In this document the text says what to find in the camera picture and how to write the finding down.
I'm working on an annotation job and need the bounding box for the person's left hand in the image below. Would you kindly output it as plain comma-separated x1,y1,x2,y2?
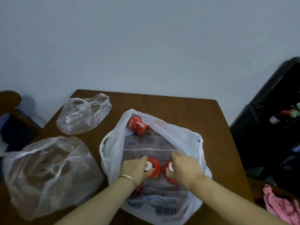
120,155,155,185

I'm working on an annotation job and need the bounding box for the person's right hand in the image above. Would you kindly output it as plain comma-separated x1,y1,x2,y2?
165,151,205,190

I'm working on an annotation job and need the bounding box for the red bottle with white cap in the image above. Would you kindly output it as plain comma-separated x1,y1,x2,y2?
133,157,161,196
163,159,179,186

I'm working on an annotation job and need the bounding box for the person's right forearm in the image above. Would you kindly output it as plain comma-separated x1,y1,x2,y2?
187,174,289,225

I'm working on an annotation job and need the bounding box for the person's left forearm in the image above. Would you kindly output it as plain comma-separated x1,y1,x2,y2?
54,177,137,225

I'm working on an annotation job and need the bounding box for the white printed shopping bag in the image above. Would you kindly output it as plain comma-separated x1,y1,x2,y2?
99,109,213,225

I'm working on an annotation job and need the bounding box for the red labelled bottle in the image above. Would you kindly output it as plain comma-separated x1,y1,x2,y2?
127,117,148,136

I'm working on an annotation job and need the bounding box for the small clear plastic bag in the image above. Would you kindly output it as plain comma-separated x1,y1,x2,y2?
56,93,113,135

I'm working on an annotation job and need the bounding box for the large clear plastic bag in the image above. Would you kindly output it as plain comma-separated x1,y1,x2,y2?
2,136,104,221

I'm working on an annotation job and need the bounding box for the black open suitcase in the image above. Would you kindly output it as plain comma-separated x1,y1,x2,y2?
230,57,300,198

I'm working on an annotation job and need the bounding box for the pink cloth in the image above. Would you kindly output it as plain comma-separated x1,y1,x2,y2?
262,184,300,225

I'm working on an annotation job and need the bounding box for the red and white tube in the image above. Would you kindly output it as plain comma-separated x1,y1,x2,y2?
269,110,300,125

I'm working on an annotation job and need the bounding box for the wooden chair with dark cushion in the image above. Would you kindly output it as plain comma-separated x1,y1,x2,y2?
0,91,42,153

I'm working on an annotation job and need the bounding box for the gold bracelet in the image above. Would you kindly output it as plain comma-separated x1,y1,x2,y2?
118,174,137,187

